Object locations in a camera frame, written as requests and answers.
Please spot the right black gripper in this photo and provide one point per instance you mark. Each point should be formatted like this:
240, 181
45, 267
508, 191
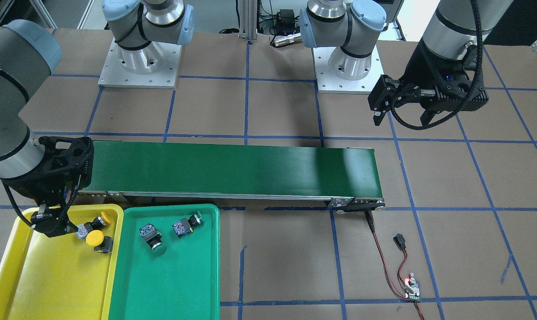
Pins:
27, 184

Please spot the small circuit board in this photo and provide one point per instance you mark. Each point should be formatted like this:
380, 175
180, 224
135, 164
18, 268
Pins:
411, 287

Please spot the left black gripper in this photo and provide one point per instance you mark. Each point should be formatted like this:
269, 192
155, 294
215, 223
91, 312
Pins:
416, 71

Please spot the green plastic tray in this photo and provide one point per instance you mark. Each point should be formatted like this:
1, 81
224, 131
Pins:
181, 284

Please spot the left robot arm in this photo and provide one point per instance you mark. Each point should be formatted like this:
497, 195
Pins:
355, 27

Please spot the aluminium frame post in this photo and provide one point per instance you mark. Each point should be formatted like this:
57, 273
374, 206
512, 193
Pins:
248, 19

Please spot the green conveyor belt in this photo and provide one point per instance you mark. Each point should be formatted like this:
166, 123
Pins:
346, 179

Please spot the yellow plastic tray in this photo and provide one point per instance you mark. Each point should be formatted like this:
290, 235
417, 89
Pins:
59, 278

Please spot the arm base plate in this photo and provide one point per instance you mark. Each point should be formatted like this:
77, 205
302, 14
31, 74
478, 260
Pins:
338, 73
155, 66

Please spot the green push button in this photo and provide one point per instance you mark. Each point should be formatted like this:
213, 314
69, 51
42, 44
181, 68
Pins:
153, 239
187, 225

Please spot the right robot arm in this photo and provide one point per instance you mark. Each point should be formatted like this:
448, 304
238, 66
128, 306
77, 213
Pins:
29, 55

